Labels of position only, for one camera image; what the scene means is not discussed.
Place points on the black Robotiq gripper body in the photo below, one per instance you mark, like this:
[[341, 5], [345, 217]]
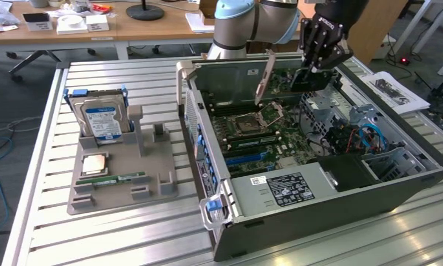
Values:
[[339, 14]]

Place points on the Nvidia graphics card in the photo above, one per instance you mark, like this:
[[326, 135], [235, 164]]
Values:
[[302, 86]]

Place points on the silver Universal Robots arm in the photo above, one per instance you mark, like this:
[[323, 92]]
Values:
[[243, 27]]

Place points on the power strip with red light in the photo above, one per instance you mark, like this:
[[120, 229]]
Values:
[[403, 61]]

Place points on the printed paper stack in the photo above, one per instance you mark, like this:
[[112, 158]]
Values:
[[395, 91]]

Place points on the metal disk bay cage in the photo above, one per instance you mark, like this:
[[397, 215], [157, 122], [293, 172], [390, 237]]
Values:
[[325, 110]]

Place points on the metal socket cover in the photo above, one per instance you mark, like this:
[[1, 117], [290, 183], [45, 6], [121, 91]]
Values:
[[271, 112]]

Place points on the white desk papers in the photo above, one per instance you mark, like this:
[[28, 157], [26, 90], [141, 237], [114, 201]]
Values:
[[200, 23]]

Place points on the CPU socket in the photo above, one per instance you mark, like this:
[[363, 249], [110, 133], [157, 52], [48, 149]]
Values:
[[247, 123]]

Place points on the installed RAM stick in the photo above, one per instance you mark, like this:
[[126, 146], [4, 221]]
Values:
[[253, 142]]

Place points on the small metal drive bay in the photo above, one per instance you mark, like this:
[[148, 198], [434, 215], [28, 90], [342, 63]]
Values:
[[395, 163]]

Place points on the silver chipset heatsink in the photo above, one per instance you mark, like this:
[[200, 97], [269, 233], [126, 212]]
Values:
[[289, 163]]

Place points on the black fan shroud box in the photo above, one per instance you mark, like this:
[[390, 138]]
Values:
[[347, 171]]

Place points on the blue expansion slot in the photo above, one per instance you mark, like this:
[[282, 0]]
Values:
[[243, 160]]

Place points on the black round lamp base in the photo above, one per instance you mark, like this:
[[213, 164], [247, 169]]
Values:
[[144, 12]]

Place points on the blue slot retainer strip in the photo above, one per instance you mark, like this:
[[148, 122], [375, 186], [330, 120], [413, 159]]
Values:
[[206, 158]]

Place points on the grey power supply unit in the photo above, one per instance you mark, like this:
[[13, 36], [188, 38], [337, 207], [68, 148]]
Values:
[[250, 199]]

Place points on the plain white box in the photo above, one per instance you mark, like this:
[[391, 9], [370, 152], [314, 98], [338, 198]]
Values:
[[96, 23]]

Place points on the open black PC case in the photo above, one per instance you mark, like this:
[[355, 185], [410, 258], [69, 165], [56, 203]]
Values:
[[317, 221]]

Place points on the hard disk in blue caddy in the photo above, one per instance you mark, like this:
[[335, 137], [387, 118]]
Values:
[[101, 119]]

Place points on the blue case latch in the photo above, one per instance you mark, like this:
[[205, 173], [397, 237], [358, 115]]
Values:
[[211, 206]]

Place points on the grey parts rack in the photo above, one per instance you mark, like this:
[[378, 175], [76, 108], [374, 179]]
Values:
[[133, 160]]

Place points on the white box with tape roll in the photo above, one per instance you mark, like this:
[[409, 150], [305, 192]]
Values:
[[72, 25]]

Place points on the green RAM stick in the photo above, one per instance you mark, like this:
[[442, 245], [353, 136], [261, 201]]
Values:
[[110, 178]]

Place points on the silver CPU chip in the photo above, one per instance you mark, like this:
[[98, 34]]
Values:
[[93, 164]]

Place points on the wooden desk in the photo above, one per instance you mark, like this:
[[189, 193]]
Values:
[[40, 38]]

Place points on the white box with black lid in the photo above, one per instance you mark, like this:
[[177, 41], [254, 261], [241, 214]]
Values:
[[37, 22]]

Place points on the clear plastic bag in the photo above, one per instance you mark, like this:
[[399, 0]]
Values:
[[0, 12]]

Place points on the white table frame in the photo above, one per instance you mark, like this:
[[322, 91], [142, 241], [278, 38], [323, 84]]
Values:
[[410, 25]]

